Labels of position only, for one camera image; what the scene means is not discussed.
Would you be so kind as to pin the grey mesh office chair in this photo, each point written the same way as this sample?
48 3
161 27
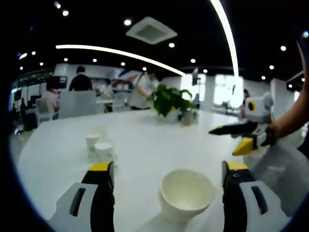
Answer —
280 174

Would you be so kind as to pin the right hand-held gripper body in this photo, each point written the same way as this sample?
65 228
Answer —
260 108

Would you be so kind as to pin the red blue wall graphic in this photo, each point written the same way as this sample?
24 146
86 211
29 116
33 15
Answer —
126 76

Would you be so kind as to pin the dark wall screen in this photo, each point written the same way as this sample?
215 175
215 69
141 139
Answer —
60 81

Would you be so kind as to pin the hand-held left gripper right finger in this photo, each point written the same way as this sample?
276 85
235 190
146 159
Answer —
234 205

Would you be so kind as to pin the group of round ceiling spotlights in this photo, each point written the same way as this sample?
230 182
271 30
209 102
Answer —
127 22

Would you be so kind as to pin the green potted plant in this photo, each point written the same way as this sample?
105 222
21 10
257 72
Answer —
169 99

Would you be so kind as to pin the person's right hand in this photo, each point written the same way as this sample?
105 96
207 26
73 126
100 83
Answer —
272 134

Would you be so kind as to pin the curved ceiling light strip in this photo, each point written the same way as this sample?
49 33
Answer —
229 31
108 50

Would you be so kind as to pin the straight ceiling light strip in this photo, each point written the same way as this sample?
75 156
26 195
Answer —
23 56

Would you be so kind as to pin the white table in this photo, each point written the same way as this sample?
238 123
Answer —
144 145

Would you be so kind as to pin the monitor on tall stand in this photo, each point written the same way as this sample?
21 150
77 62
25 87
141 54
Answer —
195 76

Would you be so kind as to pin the small pale jar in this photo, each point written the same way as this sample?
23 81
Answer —
187 118

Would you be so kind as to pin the ceiling air vent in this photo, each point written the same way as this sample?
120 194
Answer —
150 30

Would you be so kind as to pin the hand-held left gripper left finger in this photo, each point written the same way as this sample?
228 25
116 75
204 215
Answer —
101 205

